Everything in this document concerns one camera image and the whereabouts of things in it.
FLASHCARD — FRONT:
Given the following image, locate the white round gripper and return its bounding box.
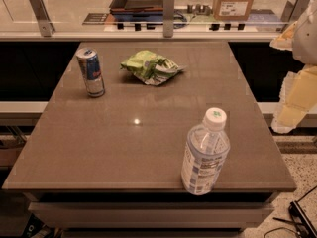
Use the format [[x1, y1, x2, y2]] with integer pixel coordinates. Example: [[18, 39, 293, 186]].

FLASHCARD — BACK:
[[269, 0, 317, 134]]

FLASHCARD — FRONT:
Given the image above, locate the clear plastic water bottle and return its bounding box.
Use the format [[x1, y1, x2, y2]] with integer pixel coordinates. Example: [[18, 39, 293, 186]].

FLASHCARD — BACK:
[[181, 107, 231, 195]]

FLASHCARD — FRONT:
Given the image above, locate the green jalapeno chip bag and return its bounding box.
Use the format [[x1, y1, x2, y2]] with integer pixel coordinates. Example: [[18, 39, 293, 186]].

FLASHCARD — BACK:
[[121, 50, 184, 86]]

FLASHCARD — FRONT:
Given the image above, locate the cardboard box with label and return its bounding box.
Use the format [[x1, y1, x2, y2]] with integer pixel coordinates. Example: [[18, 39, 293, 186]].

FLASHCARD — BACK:
[[212, 0, 254, 21]]

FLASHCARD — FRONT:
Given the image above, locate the black device on floor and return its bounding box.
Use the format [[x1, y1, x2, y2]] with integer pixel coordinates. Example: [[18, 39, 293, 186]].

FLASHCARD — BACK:
[[288, 201, 317, 238]]

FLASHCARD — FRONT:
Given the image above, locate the blue silver energy drink can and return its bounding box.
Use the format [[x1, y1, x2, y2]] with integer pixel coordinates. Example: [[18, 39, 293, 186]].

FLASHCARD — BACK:
[[76, 48, 105, 97]]

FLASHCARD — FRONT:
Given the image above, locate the right metal railing bracket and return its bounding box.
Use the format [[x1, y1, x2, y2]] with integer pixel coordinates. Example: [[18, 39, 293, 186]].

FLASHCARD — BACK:
[[280, 0, 311, 25]]

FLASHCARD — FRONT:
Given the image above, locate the metal railing bracket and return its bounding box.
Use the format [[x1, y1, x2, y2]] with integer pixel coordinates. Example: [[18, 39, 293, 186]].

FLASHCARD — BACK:
[[280, 0, 311, 25], [29, 0, 55, 37], [163, 0, 174, 38]]

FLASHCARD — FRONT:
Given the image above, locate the middle metal railing bracket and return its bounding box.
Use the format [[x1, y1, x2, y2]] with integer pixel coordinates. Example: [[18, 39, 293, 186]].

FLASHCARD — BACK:
[[163, 0, 174, 38]]

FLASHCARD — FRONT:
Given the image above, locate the left metal railing bracket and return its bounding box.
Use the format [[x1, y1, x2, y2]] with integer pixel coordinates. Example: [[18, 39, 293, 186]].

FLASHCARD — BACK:
[[29, 0, 55, 37]]

